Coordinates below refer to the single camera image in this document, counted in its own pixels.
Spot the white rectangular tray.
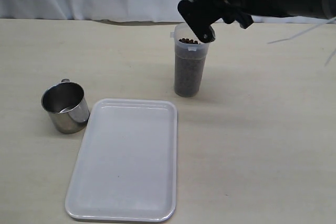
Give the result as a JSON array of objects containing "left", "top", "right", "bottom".
[{"left": 65, "top": 99, "right": 178, "bottom": 222}]

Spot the translucent plastic tall container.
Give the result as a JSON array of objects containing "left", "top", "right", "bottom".
[{"left": 171, "top": 23, "right": 210, "bottom": 97}]

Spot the steel mug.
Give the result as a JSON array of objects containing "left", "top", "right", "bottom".
[{"left": 41, "top": 79, "right": 90, "bottom": 134}]

